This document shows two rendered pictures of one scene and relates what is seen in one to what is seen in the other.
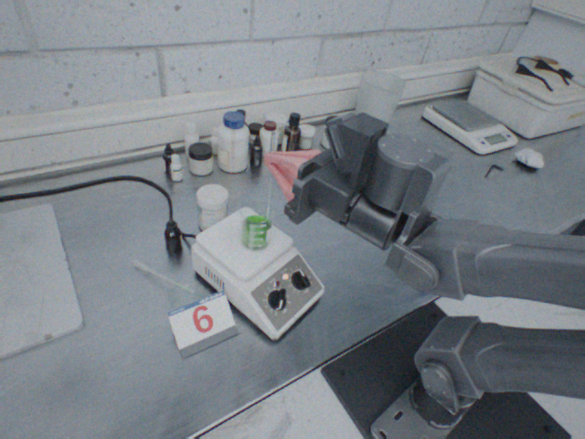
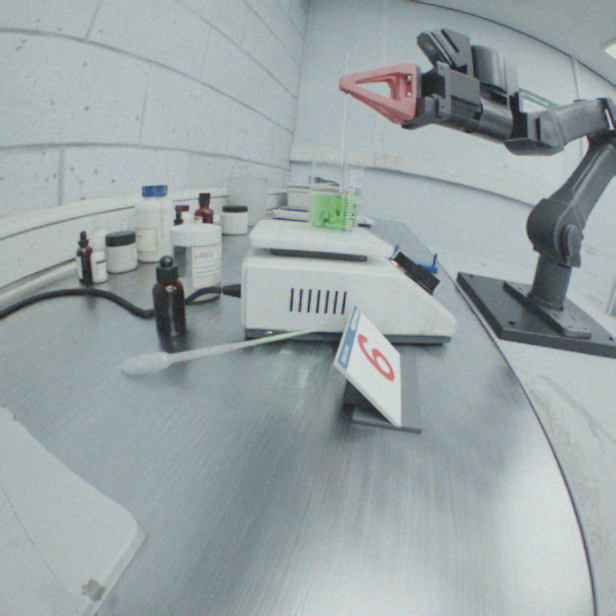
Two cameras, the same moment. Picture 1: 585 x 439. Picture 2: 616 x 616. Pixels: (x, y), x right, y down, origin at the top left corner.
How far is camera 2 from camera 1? 52 cm
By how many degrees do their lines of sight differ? 39
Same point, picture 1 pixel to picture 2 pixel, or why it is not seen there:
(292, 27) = (170, 139)
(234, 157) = (163, 235)
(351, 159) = (463, 53)
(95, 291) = (94, 444)
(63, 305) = (53, 495)
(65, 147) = not seen: outside the picture
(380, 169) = (490, 57)
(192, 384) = (479, 439)
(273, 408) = (533, 381)
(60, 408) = not seen: outside the picture
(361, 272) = not seen: hidden behind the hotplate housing
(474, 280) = (562, 130)
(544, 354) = (588, 176)
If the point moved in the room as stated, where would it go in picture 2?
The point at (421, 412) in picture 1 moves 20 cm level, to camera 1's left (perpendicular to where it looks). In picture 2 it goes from (556, 304) to (534, 339)
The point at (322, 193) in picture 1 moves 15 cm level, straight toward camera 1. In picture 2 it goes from (455, 81) to (589, 91)
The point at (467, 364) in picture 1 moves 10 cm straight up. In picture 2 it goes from (576, 211) to (579, 146)
